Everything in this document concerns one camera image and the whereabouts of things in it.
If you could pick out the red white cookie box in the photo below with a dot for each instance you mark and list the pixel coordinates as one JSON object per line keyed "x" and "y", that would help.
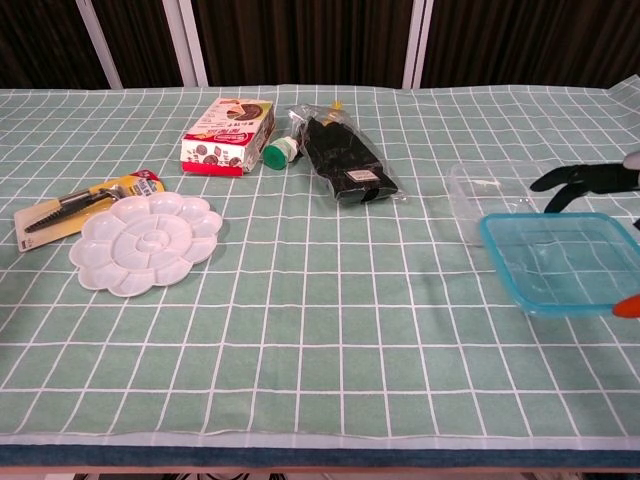
{"x": 220, "y": 145}

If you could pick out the blue translucent square lid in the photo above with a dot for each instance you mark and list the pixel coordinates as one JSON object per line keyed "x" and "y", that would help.
{"x": 555, "y": 265}

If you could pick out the white flower paint palette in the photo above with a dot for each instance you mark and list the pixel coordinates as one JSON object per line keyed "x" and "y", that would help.
{"x": 145, "y": 240}

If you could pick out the white metal frame post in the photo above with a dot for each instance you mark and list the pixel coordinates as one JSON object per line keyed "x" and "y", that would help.
{"x": 187, "y": 50}
{"x": 100, "y": 50}
{"x": 415, "y": 50}

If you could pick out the black gloves in clear bag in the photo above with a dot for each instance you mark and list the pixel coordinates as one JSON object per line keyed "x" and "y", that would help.
{"x": 345, "y": 155}

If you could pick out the clear plastic container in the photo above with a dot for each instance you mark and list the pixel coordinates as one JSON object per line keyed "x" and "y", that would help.
{"x": 465, "y": 200}

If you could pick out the small bottle with green cap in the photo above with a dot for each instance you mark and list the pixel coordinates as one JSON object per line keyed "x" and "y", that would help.
{"x": 275, "y": 156}

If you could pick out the green checked tablecloth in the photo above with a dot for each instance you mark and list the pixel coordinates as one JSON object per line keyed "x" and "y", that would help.
{"x": 320, "y": 325}

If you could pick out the dark pleated curtain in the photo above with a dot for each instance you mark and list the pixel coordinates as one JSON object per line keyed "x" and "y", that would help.
{"x": 300, "y": 40}

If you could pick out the razor in yellow blister pack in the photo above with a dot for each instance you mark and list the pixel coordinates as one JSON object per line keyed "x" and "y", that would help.
{"x": 50, "y": 220}

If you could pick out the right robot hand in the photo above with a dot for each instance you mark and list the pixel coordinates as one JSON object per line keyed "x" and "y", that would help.
{"x": 595, "y": 178}

